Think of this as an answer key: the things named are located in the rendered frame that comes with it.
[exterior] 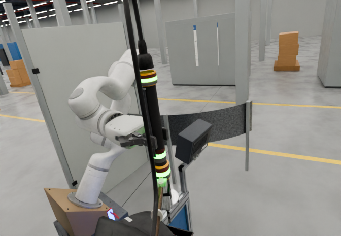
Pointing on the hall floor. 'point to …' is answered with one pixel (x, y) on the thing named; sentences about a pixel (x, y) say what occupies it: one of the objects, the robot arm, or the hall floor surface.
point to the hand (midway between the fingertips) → (156, 137)
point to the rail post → (188, 216)
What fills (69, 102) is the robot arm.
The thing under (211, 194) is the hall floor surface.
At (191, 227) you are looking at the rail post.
